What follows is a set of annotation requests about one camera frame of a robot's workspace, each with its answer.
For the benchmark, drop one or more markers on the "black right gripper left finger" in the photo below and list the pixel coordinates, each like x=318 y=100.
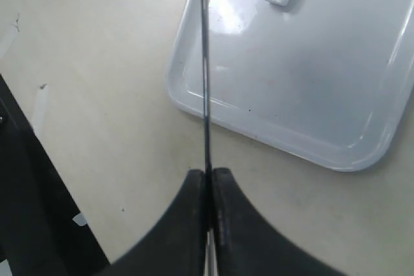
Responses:
x=176 y=245

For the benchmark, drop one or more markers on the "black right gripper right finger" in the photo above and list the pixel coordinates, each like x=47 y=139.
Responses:
x=246 y=244

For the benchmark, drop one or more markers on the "thin metal skewer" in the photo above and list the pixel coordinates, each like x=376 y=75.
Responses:
x=207 y=131

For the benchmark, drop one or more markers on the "white plastic tray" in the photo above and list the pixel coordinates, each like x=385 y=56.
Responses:
x=325 y=80

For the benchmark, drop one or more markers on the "black table edge frame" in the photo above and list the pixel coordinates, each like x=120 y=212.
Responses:
x=38 y=233

